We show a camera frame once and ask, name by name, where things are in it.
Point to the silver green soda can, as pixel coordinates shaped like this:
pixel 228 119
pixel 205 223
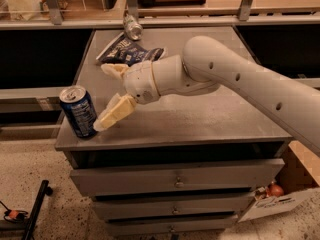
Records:
pixel 132 28

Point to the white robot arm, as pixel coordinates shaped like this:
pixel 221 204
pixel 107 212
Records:
pixel 204 65

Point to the blue chip bag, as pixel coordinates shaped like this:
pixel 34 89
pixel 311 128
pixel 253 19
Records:
pixel 122 50

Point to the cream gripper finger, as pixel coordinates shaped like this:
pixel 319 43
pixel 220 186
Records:
pixel 115 71
pixel 117 109

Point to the red onion in box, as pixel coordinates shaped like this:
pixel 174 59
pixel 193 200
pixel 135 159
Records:
pixel 275 190

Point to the bottom grey drawer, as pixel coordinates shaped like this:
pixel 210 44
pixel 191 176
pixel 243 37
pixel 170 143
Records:
pixel 171 225

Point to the middle grey drawer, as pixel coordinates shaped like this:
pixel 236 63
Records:
pixel 171 206

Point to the blue pepsi can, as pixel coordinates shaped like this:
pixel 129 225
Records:
pixel 78 107

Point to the grey drawer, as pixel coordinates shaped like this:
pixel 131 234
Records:
pixel 171 225
pixel 171 206
pixel 176 177

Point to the top grey drawer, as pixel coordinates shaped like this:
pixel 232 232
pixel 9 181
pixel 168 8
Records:
pixel 176 177

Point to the grey drawer cabinet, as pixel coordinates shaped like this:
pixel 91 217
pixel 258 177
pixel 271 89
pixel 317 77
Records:
pixel 220 126

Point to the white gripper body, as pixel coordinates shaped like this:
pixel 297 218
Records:
pixel 139 81

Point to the cardboard box with items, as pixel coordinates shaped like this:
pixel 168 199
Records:
pixel 299 178

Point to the orange black cable clamp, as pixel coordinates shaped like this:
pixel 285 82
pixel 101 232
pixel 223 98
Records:
pixel 14 216

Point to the grey metal railing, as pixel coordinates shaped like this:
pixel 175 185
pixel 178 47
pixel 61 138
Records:
pixel 28 14

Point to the black stand leg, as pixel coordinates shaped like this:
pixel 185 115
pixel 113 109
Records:
pixel 44 190

